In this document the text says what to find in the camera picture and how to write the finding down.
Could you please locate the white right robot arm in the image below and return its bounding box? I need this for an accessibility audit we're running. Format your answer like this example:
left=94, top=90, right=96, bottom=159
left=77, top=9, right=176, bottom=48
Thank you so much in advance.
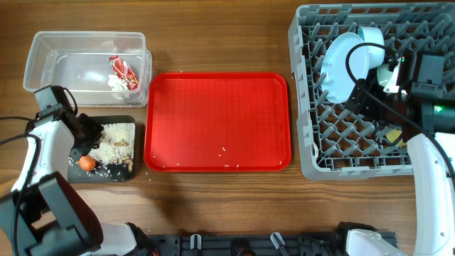
left=346, top=79, right=454, bottom=255

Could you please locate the red serving tray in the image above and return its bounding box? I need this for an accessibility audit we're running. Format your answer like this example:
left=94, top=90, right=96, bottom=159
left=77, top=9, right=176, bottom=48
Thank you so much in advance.
left=144, top=73, right=291, bottom=173

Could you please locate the grey dishwasher rack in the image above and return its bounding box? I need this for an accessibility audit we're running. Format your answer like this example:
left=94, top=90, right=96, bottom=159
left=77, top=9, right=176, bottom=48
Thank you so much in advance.
left=288, top=1, right=454, bottom=180

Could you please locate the black waste tray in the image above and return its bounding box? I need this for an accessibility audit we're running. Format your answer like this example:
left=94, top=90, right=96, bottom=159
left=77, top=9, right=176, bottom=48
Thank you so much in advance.
left=68, top=115, right=139, bottom=183

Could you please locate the clear plastic waste bin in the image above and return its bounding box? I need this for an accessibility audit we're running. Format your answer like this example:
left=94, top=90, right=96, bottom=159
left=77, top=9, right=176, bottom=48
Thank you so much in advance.
left=23, top=31, right=152, bottom=107

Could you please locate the light blue plate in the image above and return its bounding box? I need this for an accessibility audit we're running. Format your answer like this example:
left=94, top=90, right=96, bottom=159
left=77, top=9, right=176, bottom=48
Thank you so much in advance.
left=321, top=33, right=369, bottom=104

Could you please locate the orange carrot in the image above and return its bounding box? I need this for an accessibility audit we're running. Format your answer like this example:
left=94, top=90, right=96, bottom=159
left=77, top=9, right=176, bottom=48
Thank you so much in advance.
left=77, top=155, right=96, bottom=172

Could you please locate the white tissue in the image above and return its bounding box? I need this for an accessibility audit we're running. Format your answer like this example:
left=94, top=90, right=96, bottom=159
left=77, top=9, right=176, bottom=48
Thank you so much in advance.
left=108, top=75, right=129, bottom=100

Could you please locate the red snack wrapper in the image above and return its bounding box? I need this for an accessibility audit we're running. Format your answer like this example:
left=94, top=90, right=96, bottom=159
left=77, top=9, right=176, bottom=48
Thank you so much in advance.
left=109, top=55, right=139, bottom=91

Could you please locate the light blue bowl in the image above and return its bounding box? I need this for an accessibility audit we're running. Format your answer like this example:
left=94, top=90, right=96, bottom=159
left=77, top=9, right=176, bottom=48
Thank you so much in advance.
left=357, top=26, right=386, bottom=70

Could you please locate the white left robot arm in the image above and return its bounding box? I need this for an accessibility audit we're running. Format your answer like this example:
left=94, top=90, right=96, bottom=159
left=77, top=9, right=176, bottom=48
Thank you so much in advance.
left=1, top=113, right=139, bottom=255

